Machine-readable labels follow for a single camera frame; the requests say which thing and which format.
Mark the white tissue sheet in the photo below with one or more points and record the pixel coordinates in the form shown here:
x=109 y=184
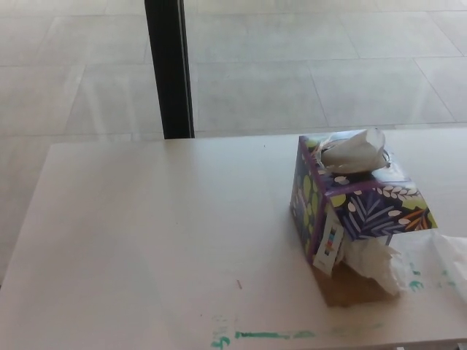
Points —
x=456 y=251
x=355 y=151

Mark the purple floral tissue box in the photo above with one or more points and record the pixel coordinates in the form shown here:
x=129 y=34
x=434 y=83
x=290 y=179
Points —
x=376 y=215

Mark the crumpled white tissues bunch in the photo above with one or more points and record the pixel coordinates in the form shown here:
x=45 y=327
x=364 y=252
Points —
x=368 y=260

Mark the black window frame post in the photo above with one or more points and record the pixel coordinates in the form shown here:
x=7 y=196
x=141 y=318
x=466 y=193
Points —
x=169 y=73

